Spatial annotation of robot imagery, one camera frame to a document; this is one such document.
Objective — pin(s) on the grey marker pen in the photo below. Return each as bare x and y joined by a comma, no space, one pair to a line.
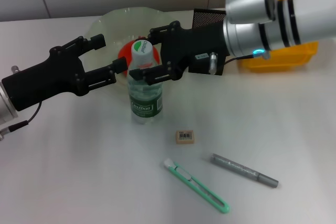
249,172

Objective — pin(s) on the beige eraser with barcode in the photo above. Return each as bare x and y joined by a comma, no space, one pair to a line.
184,137

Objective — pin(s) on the orange fruit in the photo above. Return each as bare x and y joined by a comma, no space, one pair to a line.
124,52

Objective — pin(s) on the green glass fruit bowl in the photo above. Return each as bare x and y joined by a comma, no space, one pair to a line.
110,24

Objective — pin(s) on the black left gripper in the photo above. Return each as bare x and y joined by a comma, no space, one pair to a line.
44,82

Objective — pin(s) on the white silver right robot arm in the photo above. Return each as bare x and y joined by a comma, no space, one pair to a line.
302,19

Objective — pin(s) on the black mesh trash can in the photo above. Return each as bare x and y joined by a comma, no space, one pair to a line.
207,18

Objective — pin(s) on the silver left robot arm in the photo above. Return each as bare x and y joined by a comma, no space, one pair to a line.
6,103

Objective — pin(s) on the clear green-label water bottle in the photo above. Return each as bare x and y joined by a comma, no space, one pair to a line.
143,108

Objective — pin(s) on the green utility knife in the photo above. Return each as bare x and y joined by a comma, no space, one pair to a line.
194,182

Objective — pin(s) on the yellow plastic storage bin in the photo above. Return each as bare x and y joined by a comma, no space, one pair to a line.
275,61

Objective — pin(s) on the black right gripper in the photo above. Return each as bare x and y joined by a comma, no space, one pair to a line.
199,40

